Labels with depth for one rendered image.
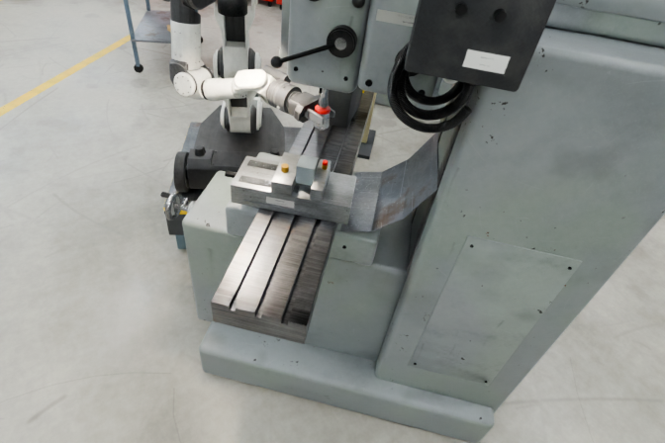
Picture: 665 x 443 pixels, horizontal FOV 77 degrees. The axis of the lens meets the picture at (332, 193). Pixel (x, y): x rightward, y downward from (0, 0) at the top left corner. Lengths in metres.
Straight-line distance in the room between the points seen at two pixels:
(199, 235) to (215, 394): 0.75
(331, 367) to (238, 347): 0.38
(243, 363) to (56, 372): 0.80
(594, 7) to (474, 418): 1.45
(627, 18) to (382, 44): 0.49
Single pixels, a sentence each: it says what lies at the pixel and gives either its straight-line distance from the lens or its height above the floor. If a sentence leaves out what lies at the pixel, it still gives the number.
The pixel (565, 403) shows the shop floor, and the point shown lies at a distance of 2.36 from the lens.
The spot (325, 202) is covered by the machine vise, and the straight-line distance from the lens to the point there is 1.18.
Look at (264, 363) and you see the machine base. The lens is 1.82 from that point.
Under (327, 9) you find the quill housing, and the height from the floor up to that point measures 1.52.
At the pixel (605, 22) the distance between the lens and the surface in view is 1.08.
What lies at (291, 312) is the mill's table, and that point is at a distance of 1.02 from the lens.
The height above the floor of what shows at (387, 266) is 0.76.
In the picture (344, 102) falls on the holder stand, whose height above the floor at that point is 1.07.
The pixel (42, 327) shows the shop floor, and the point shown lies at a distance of 2.37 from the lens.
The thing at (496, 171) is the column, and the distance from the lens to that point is 1.06.
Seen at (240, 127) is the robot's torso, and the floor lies 0.67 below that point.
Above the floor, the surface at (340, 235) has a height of 0.88.
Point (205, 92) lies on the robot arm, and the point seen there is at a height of 1.14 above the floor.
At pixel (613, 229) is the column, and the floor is 1.17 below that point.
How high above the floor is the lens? 1.81
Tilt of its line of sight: 40 degrees down
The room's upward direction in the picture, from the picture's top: 9 degrees clockwise
